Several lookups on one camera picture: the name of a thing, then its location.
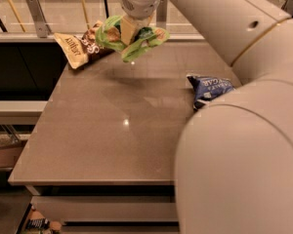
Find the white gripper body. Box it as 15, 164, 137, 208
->
120, 0, 160, 20

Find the grey table drawer cabinet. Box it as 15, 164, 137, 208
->
31, 185, 180, 234

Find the brown chip bag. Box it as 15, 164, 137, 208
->
54, 20, 112, 69

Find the small items box lower left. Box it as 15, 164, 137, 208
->
20, 207, 62, 234

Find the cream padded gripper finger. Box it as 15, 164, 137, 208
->
120, 16, 144, 45

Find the green rice chip bag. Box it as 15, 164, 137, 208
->
96, 16, 170, 62

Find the left metal railing bracket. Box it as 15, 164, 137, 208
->
25, 0, 51, 38

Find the middle metal railing bracket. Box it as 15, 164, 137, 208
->
155, 0, 168, 28

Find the blue chip bag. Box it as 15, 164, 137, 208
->
187, 74, 235, 111

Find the yellow pole far left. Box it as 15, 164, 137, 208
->
7, 0, 26, 32

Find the yellow pole middle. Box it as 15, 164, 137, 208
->
80, 0, 90, 29

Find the glass railing panel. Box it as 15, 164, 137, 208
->
0, 0, 285, 33

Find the yellow pole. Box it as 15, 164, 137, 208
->
80, 0, 90, 29
7, 0, 26, 32

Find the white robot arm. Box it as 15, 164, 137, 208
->
121, 0, 293, 234

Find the black pole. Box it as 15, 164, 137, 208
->
104, 0, 109, 18

